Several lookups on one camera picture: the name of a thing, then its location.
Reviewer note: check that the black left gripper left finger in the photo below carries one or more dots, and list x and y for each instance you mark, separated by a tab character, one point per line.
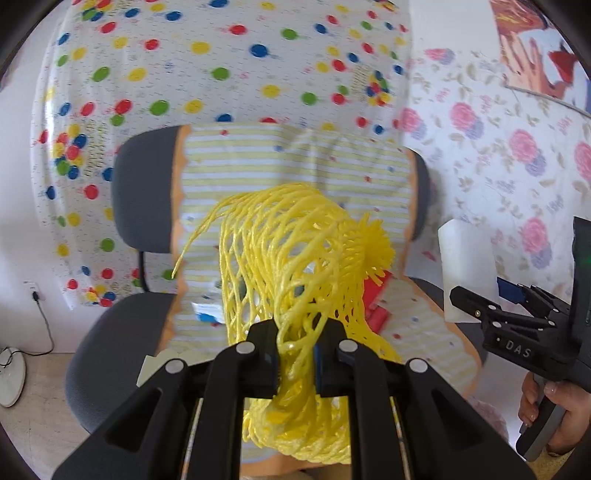
185	421

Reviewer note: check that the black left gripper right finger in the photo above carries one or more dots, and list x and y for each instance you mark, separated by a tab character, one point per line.
405	420

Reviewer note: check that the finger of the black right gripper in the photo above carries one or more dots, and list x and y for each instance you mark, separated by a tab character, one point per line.
545	310

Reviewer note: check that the white tissue paper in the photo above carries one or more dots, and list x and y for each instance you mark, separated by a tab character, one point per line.
467	261

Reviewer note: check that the yellow foam fruit net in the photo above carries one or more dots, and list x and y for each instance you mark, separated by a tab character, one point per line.
290	255

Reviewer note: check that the person's right hand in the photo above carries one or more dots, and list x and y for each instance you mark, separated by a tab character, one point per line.
572	398

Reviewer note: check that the grey office chair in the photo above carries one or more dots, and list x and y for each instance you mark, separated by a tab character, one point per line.
156	172

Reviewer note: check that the red snack wrapper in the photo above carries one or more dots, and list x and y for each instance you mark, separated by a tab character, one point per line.
376	314

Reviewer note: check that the blue white small wrapper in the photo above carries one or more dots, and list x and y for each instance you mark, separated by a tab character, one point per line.
208	313

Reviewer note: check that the white round floor device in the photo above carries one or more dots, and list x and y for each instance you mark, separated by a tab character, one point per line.
12	376

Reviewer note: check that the floral backdrop cloth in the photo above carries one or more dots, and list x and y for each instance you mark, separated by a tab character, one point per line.
513	164

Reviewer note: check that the yellow striped chair cloth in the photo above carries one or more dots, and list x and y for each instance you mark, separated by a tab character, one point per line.
274	221

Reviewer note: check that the polka dot backdrop cloth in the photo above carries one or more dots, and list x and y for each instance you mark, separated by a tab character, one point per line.
115	69

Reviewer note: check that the colourful wall poster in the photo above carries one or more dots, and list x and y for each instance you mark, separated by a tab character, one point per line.
537	58

